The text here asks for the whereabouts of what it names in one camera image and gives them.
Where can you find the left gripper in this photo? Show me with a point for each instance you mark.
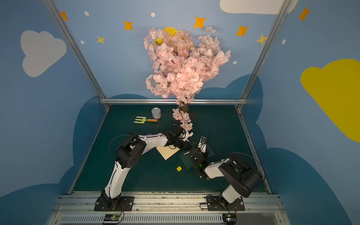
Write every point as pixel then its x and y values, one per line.
pixel 182 135

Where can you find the cream yellow envelope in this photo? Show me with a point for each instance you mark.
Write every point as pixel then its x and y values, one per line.
pixel 167 151

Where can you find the dark green envelope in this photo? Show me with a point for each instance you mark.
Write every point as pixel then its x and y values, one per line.
pixel 187 161

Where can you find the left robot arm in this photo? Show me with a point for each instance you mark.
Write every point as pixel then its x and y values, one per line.
pixel 128 155

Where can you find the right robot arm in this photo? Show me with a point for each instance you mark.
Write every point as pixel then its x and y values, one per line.
pixel 243 178

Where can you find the silver tin can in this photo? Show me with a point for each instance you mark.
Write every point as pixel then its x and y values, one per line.
pixel 156 113

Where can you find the green toy garden fork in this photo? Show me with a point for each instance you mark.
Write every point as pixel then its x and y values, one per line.
pixel 142 120

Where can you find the back horizontal aluminium bar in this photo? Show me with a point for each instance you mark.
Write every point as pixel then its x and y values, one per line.
pixel 123 101

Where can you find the pink cherry blossom tree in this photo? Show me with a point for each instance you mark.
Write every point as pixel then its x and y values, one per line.
pixel 180 69

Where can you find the right controller board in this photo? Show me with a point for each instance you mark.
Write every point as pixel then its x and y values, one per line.
pixel 228 219

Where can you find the controller board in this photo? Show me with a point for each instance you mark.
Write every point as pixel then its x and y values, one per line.
pixel 111 219
pixel 228 219

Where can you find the left controller board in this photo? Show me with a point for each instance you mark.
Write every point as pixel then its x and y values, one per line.
pixel 111 219

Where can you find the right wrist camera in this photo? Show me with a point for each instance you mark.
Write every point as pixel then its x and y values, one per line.
pixel 202 143

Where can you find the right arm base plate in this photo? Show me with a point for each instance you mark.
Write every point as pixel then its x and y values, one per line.
pixel 217 203

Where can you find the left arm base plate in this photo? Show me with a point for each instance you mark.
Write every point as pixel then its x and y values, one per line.
pixel 120 203

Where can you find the right aluminium frame post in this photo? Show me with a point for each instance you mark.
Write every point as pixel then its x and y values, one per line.
pixel 279 20

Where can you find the aluminium frame post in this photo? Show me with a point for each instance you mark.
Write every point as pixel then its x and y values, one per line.
pixel 279 20
pixel 61 23

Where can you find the aluminium mounting rail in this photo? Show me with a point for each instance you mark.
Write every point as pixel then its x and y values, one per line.
pixel 168 208

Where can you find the left aluminium frame post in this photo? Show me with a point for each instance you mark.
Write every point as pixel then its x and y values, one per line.
pixel 61 23

